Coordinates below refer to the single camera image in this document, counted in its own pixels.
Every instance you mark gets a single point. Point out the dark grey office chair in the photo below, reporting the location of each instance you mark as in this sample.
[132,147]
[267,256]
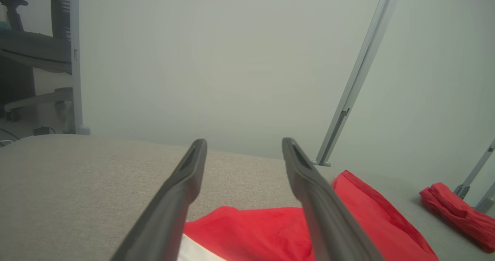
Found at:
[31,48]

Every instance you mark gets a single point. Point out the red shorts with white stripe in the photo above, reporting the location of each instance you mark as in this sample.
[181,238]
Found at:
[456,210]

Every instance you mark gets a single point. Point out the red and white jersey shirt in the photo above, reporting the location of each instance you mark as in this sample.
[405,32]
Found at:
[263,234]

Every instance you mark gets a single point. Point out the light grey partition post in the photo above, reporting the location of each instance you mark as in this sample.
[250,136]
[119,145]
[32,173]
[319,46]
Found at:
[362,60]

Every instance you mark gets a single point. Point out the grey fabric sofa cushion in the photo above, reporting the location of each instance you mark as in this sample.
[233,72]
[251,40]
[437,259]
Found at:
[77,183]

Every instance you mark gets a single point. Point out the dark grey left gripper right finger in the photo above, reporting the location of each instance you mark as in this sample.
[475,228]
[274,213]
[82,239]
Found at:
[328,222]

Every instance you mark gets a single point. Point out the grey partition post with foot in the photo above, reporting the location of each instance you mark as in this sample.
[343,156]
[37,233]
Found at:
[75,79]

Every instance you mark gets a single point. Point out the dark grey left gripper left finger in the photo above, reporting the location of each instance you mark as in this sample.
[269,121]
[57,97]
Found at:
[166,207]

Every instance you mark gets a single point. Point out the grey corner partition post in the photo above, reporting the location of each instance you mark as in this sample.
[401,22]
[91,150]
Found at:
[462,191]
[485,205]

